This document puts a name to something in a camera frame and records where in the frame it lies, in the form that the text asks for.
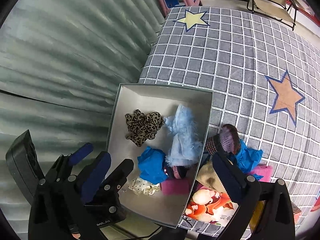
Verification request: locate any light blue fluffy cloth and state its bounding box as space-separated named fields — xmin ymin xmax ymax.
xmin=163 ymin=104 xmax=202 ymax=167

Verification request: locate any dark knitted sock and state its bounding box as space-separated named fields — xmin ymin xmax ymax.
xmin=205 ymin=124 xmax=241 ymax=155

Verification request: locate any pink black sock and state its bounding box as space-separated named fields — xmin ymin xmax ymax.
xmin=164 ymin=165 xmax=191 ymax=179

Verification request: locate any green curtain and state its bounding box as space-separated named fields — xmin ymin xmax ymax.
xmin=1 ymin=0 xmax=163 ymax=239

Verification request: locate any white grey storage box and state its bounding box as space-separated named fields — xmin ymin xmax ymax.
xmin=107 ymin=84 xmax=213 ymax=228

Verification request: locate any leopard print scrunchie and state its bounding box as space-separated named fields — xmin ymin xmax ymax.
xmin=125 ymin=109 xmax=163 ymax=147

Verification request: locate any beige folding chair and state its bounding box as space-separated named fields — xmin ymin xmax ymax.
xmin=247 ymin=0 xmax=298 ymax=30

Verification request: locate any pink sponge block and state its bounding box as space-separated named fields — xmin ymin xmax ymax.
xmin=161 ymin=178 xmax=190 ymax=196
xmin=248 ymin=165 xmax=273 ymax=182

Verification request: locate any orange white tissue pack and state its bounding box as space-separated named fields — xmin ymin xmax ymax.
xmin=184 ymin=188 xmax=239 ymax=226

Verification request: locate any beige cloth pouch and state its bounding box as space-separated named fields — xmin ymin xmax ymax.
xmin=196 ymin=160 xmax=226 ymax=193

